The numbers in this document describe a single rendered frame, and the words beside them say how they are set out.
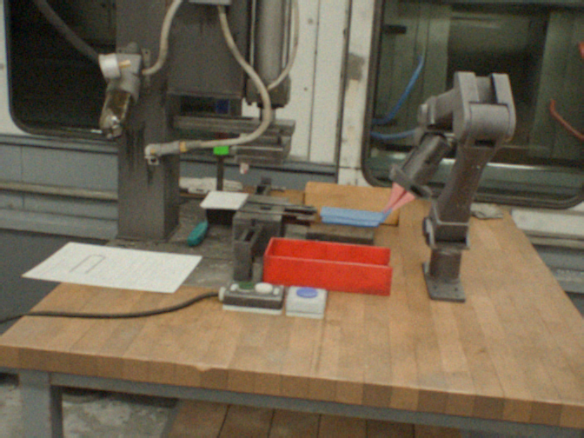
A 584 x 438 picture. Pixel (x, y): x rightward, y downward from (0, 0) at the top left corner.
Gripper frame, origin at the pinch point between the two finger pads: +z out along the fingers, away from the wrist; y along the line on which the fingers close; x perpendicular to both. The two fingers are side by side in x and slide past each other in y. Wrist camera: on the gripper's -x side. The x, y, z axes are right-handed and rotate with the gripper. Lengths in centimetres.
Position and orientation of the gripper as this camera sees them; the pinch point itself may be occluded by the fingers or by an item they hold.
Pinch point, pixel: (387, 211)
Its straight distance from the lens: 157.8
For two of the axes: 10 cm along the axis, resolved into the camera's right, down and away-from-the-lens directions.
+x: -1.0, 2.5, -9.6
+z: -5.6, 7.8, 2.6
